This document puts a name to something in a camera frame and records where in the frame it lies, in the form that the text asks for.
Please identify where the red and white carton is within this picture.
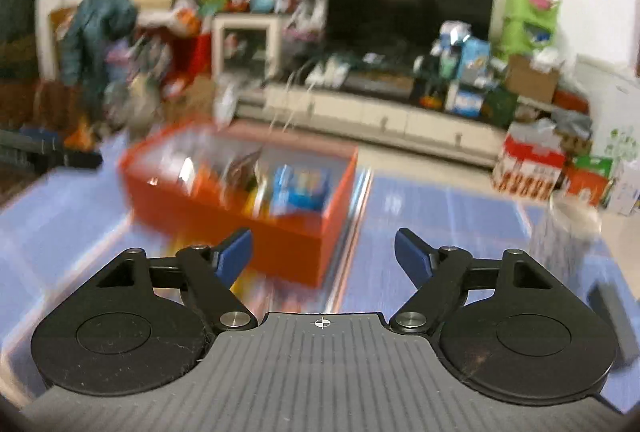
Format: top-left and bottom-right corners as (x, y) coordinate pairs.
(491, 134), (567, 203)

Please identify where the plaid brown cloth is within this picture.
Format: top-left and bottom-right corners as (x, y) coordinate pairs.
(0, 39), (66, 133)

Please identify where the white TV stand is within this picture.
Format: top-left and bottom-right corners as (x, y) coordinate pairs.
(235, 79), (508, 169)

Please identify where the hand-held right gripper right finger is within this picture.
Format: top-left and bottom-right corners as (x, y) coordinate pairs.
(390, 228), (553, 333)

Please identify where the orange cardboard box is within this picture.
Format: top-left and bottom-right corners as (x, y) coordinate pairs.
(119, 119), (361, 289)

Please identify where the blue cookie packet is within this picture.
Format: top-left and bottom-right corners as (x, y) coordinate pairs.
(271, 163), (332, 216)

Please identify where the black television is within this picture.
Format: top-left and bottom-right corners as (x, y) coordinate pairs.
(325, 0), (498, 58)

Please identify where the white appliance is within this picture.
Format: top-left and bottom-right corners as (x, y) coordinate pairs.
(574, 53), (640, 163)

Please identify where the white glass-door cabinet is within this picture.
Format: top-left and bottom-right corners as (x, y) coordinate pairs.
(211, 13), (283, 85)

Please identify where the dark teal puffer jacket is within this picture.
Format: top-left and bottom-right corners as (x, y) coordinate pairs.
(60, 0), (140, 110)

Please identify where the green storage rack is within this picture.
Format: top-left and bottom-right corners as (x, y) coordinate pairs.
(500, 0), (562, 60)

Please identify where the grey patterned cup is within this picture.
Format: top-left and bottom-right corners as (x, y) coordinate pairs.
(531, 196), (602, 285)

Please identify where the brown cardboard box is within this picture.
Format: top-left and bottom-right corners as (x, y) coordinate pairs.
(504, 54), (561, 105)

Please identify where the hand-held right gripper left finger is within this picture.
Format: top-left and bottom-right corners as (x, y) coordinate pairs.
(95, 228), (258, 332)

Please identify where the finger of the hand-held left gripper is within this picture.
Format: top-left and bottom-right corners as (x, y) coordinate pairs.
(52, 148), (104, 171)

